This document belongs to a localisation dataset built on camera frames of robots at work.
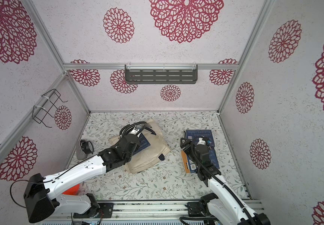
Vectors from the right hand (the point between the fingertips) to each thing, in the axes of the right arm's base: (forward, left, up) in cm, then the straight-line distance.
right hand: (182, 140), depth 80 cm
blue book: (+14, -19, -12) cm, 27 cm away
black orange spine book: (-4, -2, -13) cm, 14 cm away
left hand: (+1, +28, +5) cm, 29 cm away
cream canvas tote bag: (-3, +23, -17) cm, 29 cm away
